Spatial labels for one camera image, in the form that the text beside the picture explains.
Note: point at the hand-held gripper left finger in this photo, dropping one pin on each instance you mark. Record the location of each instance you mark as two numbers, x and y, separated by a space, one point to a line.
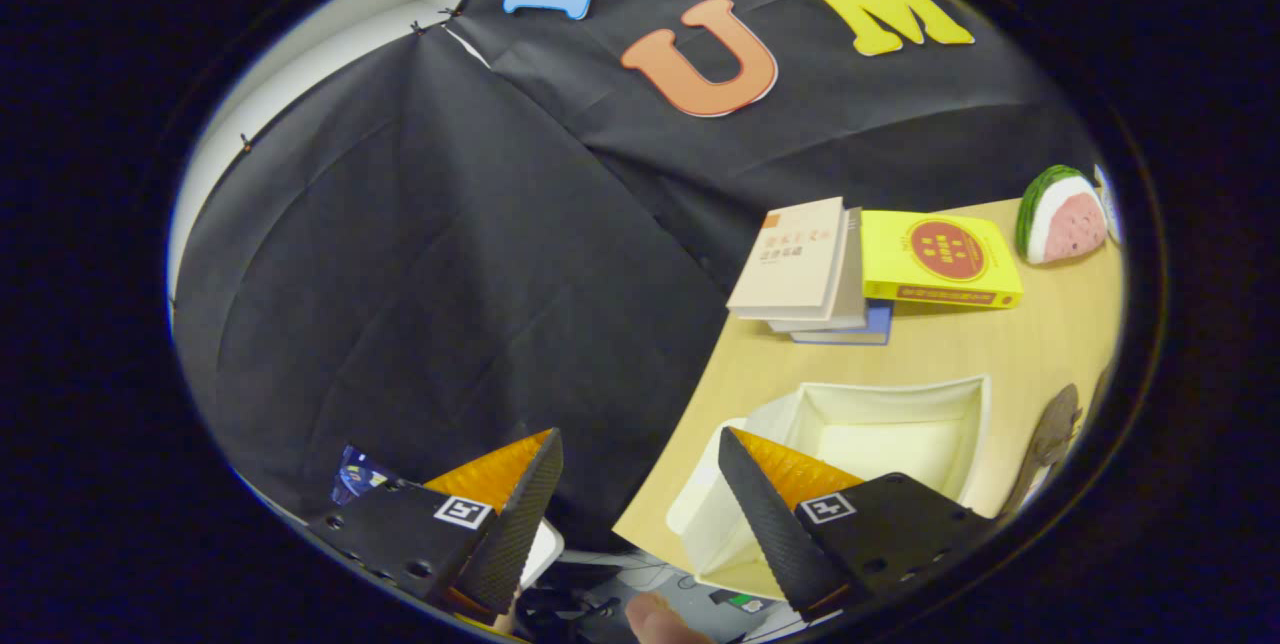
520 524

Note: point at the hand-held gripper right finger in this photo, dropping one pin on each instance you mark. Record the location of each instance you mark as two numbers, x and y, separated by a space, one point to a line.
770 524

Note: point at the cream fabric storage box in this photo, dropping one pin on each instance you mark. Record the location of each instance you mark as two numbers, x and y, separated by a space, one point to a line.
880 449

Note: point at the white rounded object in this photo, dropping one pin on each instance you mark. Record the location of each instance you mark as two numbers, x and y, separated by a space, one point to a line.
545 549

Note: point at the blue shiny packet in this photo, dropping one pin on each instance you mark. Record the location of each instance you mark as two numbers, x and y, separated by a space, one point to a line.
358 472

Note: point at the blue book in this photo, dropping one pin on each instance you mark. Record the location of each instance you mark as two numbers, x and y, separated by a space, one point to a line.
870 329

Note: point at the black backdrop cloth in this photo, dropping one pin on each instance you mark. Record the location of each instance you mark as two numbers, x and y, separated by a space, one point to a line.
450 274

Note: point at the beige book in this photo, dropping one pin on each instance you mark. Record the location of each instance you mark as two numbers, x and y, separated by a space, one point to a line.
790 259

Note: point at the yellow book with red circle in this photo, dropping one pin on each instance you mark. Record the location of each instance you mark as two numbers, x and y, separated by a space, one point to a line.
940 254

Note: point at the watermelon slice plush toy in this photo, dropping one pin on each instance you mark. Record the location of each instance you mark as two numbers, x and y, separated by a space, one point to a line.
1070 224

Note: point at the white plush toy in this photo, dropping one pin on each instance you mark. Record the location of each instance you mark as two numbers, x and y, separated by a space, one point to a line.
1106 204

